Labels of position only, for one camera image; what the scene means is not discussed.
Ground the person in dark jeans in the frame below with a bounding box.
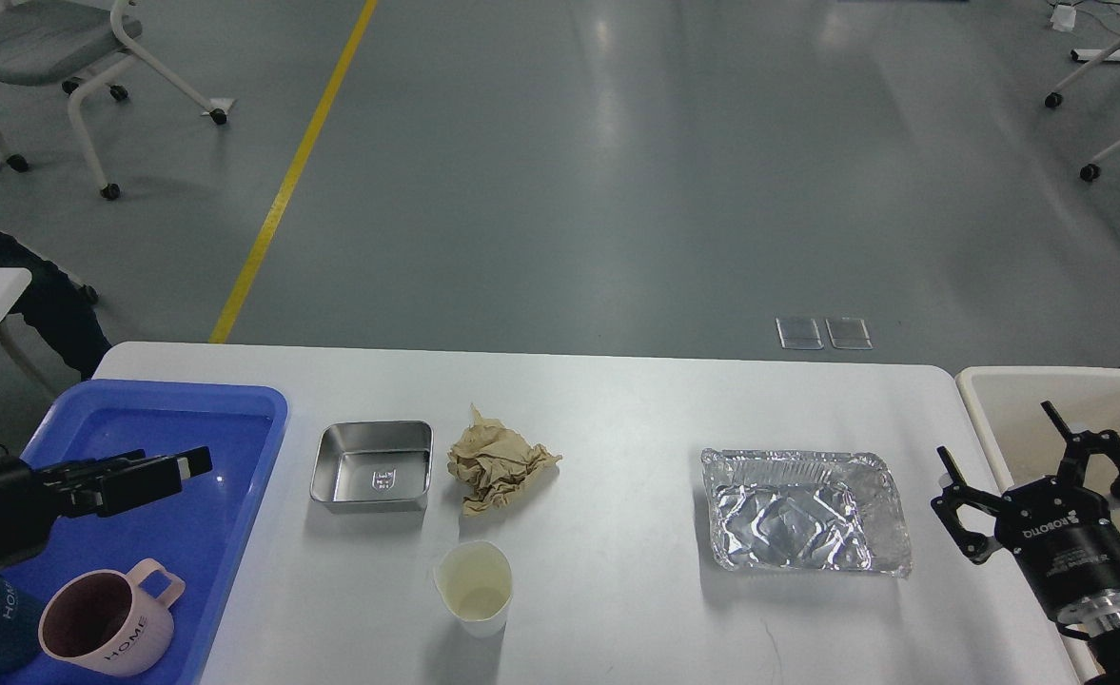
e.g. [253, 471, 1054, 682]
[0, 231, 111, 381]

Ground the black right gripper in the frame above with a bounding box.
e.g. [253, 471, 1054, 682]
[931, 401, 1120, 625]

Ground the white chair legs right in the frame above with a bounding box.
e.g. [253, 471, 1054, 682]
[1045, 0, 1120, 182]

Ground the pink HOME mug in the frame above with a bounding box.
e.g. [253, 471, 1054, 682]
[37, 559, 187, 677]

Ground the left floor socket plate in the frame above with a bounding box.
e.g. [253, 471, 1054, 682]
[776, 316, 825, 351]

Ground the floor socket plate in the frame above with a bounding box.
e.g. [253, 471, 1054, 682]
[824, 317, 875, 351]
[776, 316, 825, 351]

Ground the blue plastic tray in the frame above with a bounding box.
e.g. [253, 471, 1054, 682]
[0, 379, 288, 684]

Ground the right floor socket plate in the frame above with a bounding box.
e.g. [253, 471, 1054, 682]
[824, 317, 875, 351]

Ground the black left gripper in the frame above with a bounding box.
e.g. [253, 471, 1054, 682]
[0, 445, 212, 569]

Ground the white paper cup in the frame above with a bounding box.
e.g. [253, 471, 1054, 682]
[433, 539, 515, 638]

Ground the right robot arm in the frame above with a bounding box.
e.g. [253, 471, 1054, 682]
[931, 401, 1120, 684]

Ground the beige plastic bin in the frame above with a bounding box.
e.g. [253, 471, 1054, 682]
[955, 366, 1120, 685]

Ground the crumpled brown paper napkin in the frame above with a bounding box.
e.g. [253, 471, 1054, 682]
[446, 406, 563, 518]

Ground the square stainless steel dish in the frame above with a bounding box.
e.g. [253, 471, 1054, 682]
[310, 421, 432, 513]

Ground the aluminium foil tray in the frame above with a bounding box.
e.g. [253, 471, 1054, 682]
[700, 448, 914, 579]

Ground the grey office chair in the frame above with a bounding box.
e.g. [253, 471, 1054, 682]
[0, 1, 228, 201]

